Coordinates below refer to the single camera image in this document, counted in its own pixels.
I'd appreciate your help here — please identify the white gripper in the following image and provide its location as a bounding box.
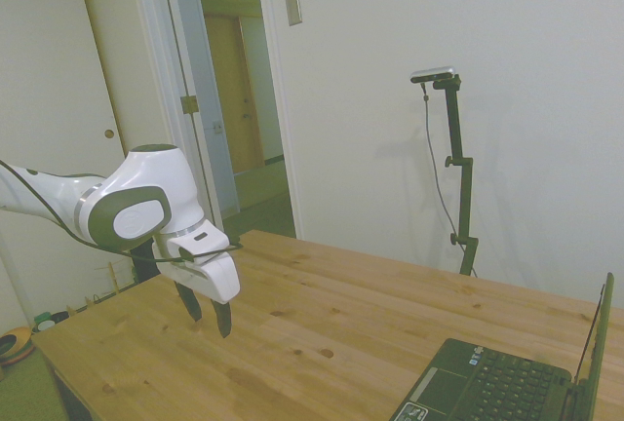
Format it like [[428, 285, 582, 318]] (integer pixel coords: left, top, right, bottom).
[[154, 230, 242, 339]]

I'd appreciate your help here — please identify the black laptop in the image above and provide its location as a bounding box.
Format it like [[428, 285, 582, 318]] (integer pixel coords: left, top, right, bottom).
[[389, 272, 615, 421]]

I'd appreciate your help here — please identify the wooden rack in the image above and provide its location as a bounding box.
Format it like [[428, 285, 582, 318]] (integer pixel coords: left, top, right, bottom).
[[65, 260, 137, 318]]

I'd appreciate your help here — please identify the green lidded jar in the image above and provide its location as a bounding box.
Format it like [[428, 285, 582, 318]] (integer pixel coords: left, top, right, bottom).
[[31, 311, 58, 334]]

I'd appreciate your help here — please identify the orange bowl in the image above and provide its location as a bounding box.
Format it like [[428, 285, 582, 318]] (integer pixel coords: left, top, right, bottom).
[[0, 325, 36, 367]]

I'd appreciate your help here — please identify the white open door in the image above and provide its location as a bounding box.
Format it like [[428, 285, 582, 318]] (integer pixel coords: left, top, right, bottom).
[[158, 0, 242, 221]]

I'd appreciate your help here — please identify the brown hallway door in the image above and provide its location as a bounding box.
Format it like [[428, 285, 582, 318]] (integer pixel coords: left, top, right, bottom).
[[204, 14, 265, 176]]

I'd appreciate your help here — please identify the white closet door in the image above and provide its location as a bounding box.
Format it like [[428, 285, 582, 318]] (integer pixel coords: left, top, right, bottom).
[[0, 0, 129, 183]]

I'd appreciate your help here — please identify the black camera stand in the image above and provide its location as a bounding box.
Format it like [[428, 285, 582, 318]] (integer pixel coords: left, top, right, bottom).
[[431, 74, 480, 277]]

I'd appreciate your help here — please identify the grey stereo camera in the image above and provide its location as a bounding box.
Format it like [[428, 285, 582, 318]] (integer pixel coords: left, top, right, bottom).
[[409, 65, 458, 85]]

